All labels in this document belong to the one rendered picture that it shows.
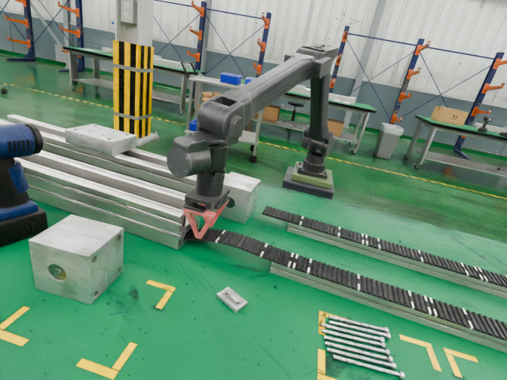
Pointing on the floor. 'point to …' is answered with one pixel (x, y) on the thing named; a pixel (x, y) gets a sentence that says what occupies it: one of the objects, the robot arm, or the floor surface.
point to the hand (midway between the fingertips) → (204, 228)
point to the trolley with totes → (225, 87)
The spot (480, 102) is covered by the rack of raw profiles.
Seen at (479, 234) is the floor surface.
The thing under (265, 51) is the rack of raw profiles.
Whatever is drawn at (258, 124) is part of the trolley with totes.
